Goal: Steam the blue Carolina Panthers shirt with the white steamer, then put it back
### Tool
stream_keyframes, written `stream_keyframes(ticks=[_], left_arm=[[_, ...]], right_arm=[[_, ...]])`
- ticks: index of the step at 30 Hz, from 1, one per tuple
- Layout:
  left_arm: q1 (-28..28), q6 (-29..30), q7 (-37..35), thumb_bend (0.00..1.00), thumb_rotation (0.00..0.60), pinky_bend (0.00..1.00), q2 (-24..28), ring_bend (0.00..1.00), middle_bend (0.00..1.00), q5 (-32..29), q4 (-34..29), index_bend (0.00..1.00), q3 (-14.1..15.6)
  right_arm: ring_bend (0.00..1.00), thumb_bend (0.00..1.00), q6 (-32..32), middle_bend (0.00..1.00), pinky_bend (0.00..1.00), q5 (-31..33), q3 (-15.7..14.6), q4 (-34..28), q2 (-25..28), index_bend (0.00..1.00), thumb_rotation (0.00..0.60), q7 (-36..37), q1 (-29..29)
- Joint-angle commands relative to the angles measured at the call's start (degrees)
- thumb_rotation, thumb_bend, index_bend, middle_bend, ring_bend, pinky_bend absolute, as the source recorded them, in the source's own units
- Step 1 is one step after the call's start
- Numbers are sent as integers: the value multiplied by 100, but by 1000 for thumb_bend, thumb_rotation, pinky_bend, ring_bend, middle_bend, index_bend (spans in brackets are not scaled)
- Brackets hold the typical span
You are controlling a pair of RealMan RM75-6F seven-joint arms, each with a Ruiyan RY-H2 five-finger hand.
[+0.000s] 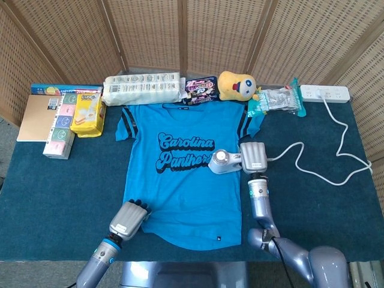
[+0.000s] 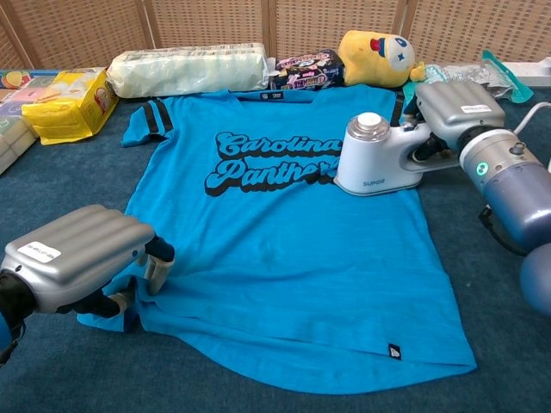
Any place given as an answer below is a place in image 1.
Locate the flat blue box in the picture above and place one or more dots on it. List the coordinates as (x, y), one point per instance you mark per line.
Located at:
(60, 89)

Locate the brown kraft notebook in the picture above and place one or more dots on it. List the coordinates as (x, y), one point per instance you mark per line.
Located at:
(33, 120)

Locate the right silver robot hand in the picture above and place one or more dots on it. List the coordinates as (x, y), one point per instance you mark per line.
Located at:
(254, 156)

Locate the clear packet with teal ends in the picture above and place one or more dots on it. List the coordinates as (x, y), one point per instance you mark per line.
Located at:
(282, 99)

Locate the yellow Lipo snack bag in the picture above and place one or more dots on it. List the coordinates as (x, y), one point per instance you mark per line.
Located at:
(87, 115)

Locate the white tissue multipack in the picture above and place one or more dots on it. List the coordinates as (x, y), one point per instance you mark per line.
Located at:
(141, 88)

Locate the wicker folding screen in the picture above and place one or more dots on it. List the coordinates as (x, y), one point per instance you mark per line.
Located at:
(150, 33)

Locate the white power strip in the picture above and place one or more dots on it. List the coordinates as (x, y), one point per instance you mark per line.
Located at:
(325, 93)

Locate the small teal snack packet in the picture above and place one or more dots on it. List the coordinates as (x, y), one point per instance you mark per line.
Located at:
(255, 106)

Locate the blue-grey robot torso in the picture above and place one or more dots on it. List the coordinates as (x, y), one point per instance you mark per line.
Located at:
(183, 274)

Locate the dark purple snack packet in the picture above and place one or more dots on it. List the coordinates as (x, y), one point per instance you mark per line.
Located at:
(201, 90)

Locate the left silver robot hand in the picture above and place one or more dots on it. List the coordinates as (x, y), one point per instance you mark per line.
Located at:
(127, 219)

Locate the dark teal table cloth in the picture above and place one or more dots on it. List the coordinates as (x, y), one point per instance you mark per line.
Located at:
(60, 192)

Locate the pastel squares tissue box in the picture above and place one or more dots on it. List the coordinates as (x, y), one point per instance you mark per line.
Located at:
(61, 132)

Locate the yellow plush toy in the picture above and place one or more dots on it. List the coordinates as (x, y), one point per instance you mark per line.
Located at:
(235, 85)

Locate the blue Carolina Panthers t-shirt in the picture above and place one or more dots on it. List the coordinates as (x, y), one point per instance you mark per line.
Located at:
(183, 192)

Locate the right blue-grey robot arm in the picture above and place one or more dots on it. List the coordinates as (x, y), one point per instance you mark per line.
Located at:
(260, 201)

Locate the white handheld steamer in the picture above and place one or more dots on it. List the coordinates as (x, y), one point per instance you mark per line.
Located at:
(223, 163)

